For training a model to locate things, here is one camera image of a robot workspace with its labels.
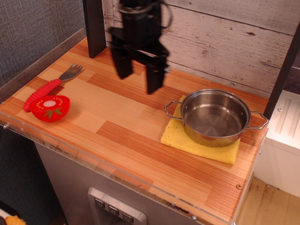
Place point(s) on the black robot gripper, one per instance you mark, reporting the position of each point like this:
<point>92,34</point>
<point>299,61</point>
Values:
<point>139,39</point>

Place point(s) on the dark right post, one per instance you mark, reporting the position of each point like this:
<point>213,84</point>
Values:
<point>283,74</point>

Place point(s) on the stainless steel pot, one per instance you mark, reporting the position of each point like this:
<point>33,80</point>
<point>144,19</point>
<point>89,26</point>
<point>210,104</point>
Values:
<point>214,117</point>

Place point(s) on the dark post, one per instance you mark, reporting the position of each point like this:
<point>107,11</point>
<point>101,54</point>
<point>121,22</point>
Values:
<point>94,25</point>
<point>283,74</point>

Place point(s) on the grey cabinet with dispenser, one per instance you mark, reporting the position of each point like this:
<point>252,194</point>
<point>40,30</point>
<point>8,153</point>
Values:
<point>88,197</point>

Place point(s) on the yellow cloth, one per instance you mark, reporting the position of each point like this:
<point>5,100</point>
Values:
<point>176,137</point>

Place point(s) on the red handled metal fork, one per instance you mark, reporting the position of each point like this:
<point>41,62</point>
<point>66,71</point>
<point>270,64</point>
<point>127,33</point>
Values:
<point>73,71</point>

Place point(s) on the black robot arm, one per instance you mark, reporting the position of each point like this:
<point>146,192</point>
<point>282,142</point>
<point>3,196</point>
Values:
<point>136,1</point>

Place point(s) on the red toy tomato half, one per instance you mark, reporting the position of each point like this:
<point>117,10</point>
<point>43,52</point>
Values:
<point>50,108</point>

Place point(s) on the clear acrylic edge guard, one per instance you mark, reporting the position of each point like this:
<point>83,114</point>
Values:
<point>200,189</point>

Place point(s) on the dark left post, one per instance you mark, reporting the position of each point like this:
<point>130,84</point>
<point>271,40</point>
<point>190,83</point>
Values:
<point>94,25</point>

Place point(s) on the yellow object at corner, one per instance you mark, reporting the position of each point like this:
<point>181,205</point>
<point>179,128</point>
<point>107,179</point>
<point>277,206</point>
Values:
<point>14,220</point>

